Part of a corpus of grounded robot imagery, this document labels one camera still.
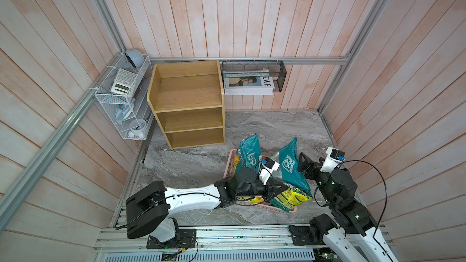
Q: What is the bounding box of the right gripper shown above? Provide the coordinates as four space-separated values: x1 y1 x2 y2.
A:
299 152 337 207

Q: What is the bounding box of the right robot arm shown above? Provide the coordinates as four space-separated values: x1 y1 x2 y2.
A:
289 147 397 262

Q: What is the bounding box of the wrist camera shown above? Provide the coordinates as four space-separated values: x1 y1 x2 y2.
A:
258 157 280 185
320 147 345 173

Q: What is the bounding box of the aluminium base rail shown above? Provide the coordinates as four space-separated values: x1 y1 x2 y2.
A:
90 224 320 262

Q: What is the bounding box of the teal orange bag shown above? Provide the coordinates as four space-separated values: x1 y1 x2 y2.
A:
270 137 311 195
229 133 262 176

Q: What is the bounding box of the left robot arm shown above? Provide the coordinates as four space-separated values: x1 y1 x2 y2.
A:
124 168 290 243

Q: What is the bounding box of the pink plastic basket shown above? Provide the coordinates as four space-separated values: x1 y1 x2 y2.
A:
223 149 297 214

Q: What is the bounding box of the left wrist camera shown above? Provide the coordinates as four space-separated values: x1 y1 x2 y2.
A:
258 157 280 185

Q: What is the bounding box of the black mesh wall shelf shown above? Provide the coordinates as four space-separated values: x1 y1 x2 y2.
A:
221 61 287 94

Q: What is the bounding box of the wooden three-tier shelf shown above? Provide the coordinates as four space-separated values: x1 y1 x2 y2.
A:
147 60 226 149

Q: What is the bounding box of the white hardcover book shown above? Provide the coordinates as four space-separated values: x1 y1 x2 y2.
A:
222 69 275 96

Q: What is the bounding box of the teal orange bag front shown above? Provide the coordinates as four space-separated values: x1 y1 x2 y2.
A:
270 137 311 195

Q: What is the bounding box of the yellow fertilizer bag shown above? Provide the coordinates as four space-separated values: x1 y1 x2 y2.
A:
270 186 313 212
237 196 264 205

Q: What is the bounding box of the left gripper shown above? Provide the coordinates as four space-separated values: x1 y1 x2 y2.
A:
236 176 288 203

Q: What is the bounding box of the light blue cloth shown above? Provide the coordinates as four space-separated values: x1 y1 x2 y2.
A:
115 98 135 124

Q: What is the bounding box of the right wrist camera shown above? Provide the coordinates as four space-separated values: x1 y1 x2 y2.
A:
320 147 345 173

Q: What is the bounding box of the white calculator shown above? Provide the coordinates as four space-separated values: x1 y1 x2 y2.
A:
110 69 137 98

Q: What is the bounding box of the white wire mesh rack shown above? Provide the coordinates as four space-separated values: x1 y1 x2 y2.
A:
95 53 153 140

